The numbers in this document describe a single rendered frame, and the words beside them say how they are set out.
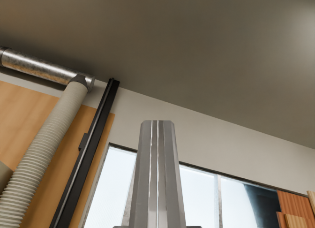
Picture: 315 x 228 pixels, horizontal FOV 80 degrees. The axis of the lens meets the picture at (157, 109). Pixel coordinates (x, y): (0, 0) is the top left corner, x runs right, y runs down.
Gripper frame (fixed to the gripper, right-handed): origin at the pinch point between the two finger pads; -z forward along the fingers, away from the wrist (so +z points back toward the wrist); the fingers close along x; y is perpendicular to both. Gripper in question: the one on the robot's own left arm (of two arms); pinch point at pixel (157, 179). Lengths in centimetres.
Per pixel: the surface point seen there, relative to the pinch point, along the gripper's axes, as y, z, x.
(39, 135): -81, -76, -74
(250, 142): -141, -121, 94
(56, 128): -81, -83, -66
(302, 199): -161, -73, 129
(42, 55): -59, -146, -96
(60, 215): -107, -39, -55
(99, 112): -88, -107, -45
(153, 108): -105, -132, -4
